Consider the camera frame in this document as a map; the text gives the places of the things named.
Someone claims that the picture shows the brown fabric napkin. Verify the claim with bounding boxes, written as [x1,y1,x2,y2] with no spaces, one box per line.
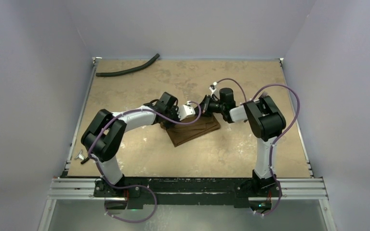
[160,116,221,147]

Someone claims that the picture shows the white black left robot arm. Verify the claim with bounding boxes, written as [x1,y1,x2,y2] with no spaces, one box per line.
[81,92,180,197]

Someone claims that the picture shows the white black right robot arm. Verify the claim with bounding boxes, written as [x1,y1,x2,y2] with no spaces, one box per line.
[195,88,286,196]

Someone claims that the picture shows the black foam tube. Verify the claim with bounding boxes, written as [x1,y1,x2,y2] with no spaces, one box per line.
[95,53,160,77]

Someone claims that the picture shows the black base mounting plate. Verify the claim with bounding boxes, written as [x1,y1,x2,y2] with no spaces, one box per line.
[93,177,282,210]

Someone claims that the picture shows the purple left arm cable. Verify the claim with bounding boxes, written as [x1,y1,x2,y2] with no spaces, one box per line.
[88,101,202,223]

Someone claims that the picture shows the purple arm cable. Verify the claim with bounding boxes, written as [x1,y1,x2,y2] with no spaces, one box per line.
[213,78,301,218]
[88,101,202,223]

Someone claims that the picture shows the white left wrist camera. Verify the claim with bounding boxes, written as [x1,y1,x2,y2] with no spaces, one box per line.
[177,101,195,121]

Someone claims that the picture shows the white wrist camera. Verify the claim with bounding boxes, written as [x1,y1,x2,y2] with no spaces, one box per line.
[177,101,195,121]
[209,82,218,97]

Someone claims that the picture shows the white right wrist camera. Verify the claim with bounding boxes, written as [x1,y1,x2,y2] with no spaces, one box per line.
[209,82,218,97]

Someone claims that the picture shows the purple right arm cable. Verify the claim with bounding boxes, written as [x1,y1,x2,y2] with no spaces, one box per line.
[213,78,301,218]

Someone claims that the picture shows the aluminium extrusion rail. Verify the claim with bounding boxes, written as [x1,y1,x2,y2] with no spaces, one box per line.
[48,177,327,203]

